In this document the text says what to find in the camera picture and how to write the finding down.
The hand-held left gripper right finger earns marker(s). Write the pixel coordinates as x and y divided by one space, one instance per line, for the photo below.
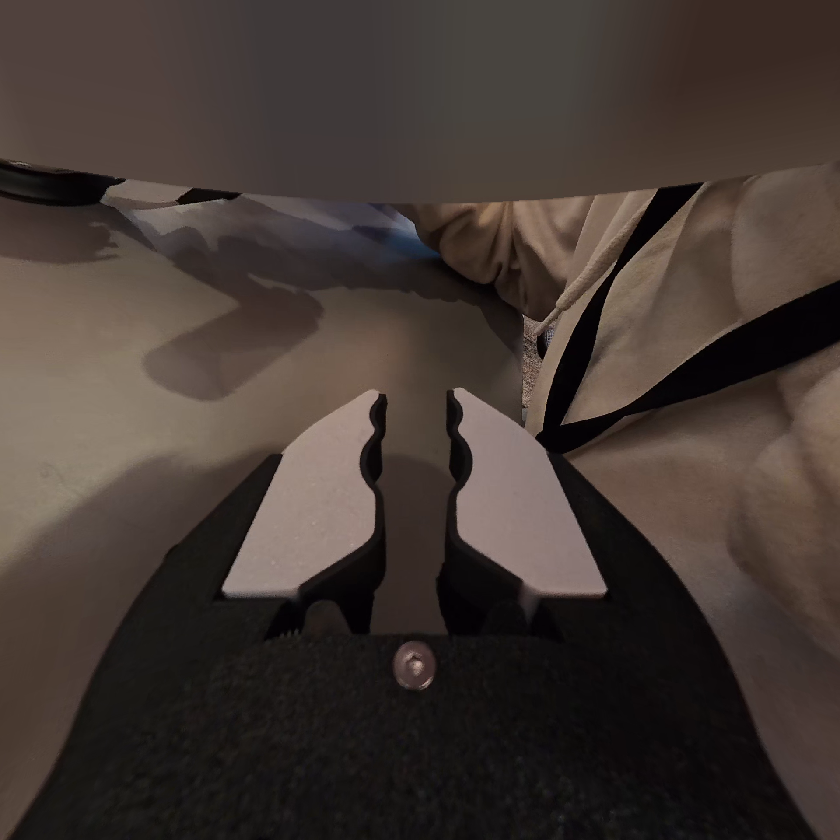
518 512

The black curved object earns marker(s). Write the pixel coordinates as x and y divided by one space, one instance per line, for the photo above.
39 184

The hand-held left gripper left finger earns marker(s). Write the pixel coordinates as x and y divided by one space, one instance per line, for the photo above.
308 505

